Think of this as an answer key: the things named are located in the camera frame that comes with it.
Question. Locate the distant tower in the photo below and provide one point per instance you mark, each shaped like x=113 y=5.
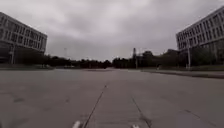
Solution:
x=134 y=53

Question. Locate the grey paved plaza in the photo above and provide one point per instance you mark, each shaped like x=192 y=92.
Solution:
x=110 y=96

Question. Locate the row of dark trees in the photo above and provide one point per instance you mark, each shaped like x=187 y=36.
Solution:
x=160 y=60

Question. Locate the robot's own part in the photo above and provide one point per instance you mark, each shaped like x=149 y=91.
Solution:
x=76 y=124
x=135 y=126

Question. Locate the pole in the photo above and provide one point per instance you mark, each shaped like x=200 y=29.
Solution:
x=12 y=54
x=189 y=57

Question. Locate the raised grass strip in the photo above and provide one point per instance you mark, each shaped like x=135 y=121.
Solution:
x=23 y=66
x=190 y=72

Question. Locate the long grey multi-storey building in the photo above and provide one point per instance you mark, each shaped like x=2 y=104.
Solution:
x=20 y=36

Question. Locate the grey building with window grid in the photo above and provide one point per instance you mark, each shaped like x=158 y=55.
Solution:
x=205 y=33

